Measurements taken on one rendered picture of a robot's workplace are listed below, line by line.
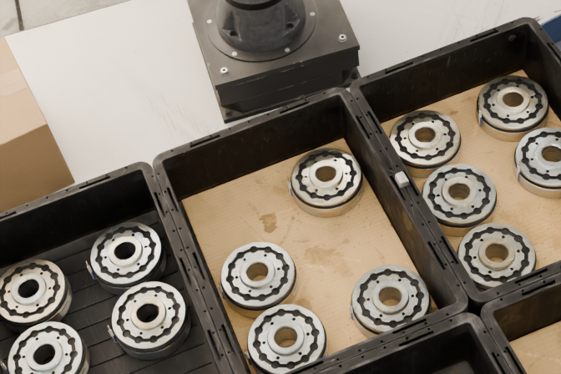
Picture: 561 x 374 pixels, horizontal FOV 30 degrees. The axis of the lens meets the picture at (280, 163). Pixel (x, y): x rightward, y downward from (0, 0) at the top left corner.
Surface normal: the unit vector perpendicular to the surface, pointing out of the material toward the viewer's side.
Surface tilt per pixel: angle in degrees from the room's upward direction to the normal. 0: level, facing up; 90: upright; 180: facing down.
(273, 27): 75
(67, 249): 0
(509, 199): 0
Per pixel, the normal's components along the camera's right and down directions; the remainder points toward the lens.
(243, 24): -0.35, 0.58
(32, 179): 0.46, 0.68
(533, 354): -0.12, -0.59
